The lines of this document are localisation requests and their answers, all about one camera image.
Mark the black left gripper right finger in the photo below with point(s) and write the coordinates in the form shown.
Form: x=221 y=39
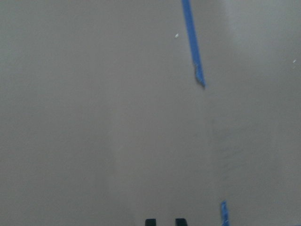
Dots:
x=180 y=222

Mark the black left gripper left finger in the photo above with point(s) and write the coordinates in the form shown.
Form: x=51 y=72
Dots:
x=150 y=222

